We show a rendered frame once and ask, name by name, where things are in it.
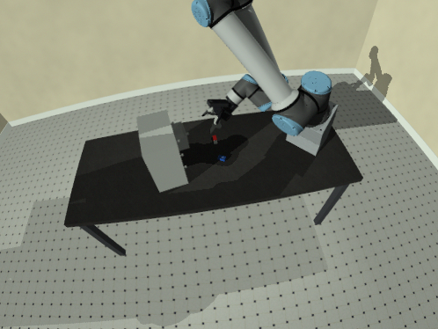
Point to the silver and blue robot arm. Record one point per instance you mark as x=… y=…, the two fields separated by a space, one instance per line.
x=292 y=111

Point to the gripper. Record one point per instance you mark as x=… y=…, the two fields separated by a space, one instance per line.
x=221 y=114

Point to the grey chest of drawers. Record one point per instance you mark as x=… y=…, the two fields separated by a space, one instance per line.
x=160 y=151

